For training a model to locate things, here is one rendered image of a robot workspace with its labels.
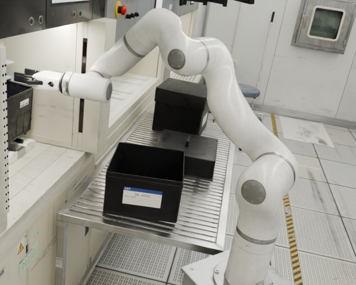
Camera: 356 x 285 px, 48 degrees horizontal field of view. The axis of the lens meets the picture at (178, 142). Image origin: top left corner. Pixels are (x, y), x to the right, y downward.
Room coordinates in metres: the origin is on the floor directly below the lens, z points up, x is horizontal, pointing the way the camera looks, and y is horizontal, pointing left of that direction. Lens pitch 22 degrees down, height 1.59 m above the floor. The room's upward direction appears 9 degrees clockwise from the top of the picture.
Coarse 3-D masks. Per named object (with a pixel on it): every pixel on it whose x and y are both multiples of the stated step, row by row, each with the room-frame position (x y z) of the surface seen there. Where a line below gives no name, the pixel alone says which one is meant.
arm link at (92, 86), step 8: (88, 72) 1.36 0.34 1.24; (96, 72) 1.36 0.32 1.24; (72, 80) 1.31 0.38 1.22; (80, 80) 1.31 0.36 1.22; (88, 80) 1.31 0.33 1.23; (96, 80) 1.31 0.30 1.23; (104, 80) 1.31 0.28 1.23; (72, 88) 1.30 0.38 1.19; (80, 88) 1.30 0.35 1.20; (88, 88) 1.29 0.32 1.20; (96, 88) 1.29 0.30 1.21; (104, 88) 1.29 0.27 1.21; (72, 96) 1.32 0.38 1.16; (80, 96) 1.30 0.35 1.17; (88, 96) 1.30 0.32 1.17; (96, 96) 1.29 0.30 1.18; (104, 96) 1.29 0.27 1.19
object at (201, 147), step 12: (168, 132) 1.88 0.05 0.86; (180, 132) 1.91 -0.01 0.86; (156, 144) 1.71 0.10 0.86; (168, 144) 1.73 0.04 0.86; (180, 144) 1.75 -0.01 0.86; (192, 144) 1.77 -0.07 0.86; (204, 144) 1.80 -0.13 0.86; (216, 144) 1.82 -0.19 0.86; (192, 156) 1.64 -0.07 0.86; (204, 156) 1.66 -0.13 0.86; (192, 168) 1.63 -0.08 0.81; (204, 168) 1.62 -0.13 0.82
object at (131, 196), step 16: (128, 144) 1.51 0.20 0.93; (112, 160) 1.36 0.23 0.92; (128, 160) 1.51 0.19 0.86; (144, 160) 1.51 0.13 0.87; (160, 160) 1.51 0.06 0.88; (176, 160) 1.52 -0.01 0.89; (112, 176) 1.24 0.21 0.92; (128, 176) 1.24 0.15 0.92; (144, 176) 1.24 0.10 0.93; (160, 176) 1.51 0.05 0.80; (176, 176) 1.52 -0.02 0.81; (112, 192) 1.24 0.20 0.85; (128, 192) 1.24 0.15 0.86; (144, 192) 1.24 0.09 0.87; (160, 192) 1.24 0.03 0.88; (176, 192) 1.25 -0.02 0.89; (112, 208) 1.24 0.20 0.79; (128, 208) 1.24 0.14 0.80; (144, 208) 1.24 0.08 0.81; (160, 208) 1.24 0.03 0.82; (176, 208) 1.25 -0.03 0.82
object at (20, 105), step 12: (12, 84) 1.48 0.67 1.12; (24, 84) 1.49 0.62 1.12; (12, 96) 1.34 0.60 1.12; (24, 96) 1.41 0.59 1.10; (12, 108) 1.34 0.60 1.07; (24, 108) 1.42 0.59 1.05; (12, 120) 1.34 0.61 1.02; (24, 120) 1.43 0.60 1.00; (12, 132) 1.35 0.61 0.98; (24, 132) 1.43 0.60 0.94
